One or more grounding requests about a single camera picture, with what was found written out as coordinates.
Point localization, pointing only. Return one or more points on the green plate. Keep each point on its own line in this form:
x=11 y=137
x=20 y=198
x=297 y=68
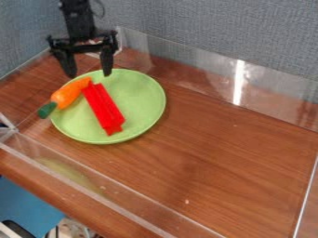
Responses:
x=139 y=98

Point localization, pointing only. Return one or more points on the red star-shaped bar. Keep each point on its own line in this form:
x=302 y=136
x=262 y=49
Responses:
x=106 y=111

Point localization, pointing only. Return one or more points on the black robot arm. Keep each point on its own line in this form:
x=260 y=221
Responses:
x=79 y=18

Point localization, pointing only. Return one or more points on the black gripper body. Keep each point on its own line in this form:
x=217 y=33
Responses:
x=66 y=47

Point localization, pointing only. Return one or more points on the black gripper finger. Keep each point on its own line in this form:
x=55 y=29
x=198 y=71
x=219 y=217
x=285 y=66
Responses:
x=67 y=62
x=107 y=60

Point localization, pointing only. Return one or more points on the orange toy carrot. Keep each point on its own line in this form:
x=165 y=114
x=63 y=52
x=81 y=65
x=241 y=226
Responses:
x=64 y=96

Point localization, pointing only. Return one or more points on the blue box under table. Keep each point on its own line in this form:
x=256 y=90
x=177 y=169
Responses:
x=24 y=209

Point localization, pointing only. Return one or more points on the clear acrylic enclosure wall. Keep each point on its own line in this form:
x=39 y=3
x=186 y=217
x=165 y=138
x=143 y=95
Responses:
x=226 y=168

